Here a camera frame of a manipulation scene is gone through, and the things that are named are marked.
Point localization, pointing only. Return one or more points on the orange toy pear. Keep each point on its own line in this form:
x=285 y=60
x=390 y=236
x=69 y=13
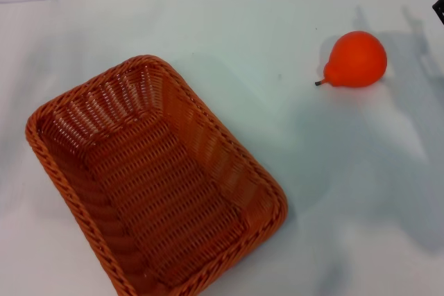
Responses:
x=357 y=63

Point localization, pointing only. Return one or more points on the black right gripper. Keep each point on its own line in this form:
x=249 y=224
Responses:
x=440 y=6

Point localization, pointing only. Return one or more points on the orange woven rectangular basket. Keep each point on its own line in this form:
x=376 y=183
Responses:
x=156 y=185

